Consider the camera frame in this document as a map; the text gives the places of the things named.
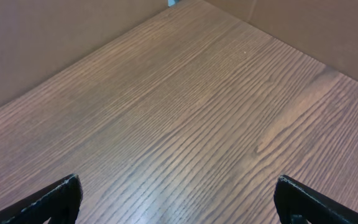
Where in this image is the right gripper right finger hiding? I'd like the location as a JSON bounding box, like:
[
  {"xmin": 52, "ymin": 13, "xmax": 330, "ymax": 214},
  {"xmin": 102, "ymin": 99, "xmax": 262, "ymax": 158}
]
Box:
[{"xmin": 273, "ymin": 175, "xmax": 358, "ymax": 224}]

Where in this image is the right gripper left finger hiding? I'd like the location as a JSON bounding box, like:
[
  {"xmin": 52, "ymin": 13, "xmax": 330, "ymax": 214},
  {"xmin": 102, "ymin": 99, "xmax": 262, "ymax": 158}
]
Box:
[{"xmin": 0, "ymin": 174, "xmax": 83, "ymax": 224}]

